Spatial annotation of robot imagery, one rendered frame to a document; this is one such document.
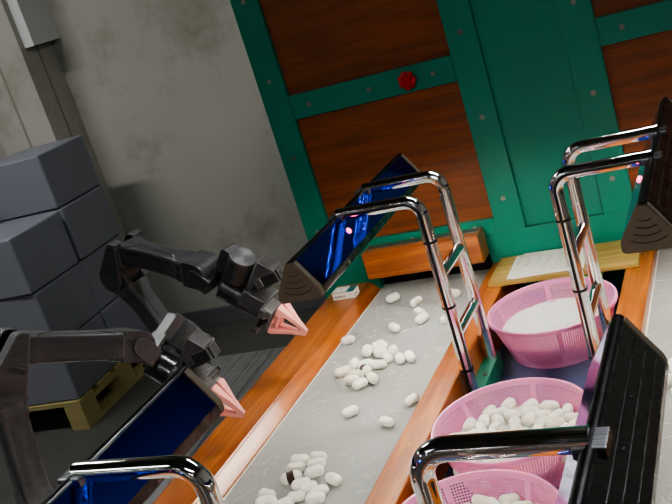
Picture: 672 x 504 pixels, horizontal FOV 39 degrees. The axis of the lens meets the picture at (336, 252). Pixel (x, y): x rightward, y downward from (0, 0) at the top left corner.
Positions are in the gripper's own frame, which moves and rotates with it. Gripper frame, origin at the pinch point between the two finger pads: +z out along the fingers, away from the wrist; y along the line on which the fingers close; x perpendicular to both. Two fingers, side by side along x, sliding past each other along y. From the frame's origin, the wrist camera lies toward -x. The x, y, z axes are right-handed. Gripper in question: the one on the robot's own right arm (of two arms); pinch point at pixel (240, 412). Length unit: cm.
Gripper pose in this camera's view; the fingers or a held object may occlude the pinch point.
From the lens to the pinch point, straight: 179.4
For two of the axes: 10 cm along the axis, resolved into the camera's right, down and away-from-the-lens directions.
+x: -3.7, 7.9, 4.8
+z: 8.7, 4.8, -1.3
